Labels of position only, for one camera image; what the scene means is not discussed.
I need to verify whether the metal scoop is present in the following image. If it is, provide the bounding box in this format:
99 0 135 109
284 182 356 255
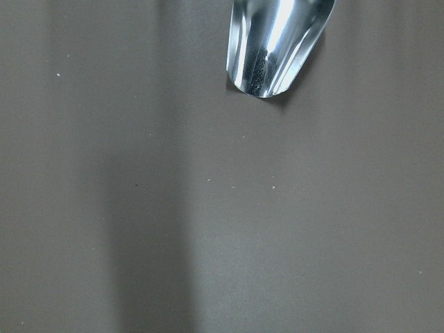
226 0 335 99

